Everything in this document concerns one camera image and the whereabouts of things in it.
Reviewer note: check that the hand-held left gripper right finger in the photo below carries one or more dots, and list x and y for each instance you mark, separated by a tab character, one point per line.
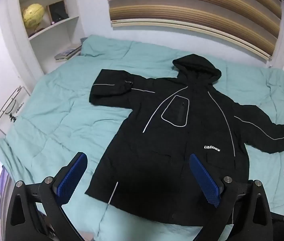
205	180

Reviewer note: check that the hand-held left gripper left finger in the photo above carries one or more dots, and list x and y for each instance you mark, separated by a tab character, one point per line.
71	178

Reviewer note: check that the black hooded jacket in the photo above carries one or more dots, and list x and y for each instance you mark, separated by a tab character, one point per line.
169	155

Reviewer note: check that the teal quilted blanket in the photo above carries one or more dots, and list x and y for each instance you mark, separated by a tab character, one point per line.
56	105

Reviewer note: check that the stack of flat books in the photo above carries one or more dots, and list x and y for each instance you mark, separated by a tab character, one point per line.
66	54

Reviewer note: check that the white bookshelf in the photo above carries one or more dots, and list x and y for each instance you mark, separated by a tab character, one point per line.
69	30

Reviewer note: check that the yellow globe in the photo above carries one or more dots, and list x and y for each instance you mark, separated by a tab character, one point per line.
33	15

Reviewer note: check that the brown striped window blind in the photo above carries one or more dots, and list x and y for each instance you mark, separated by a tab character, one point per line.
194	10

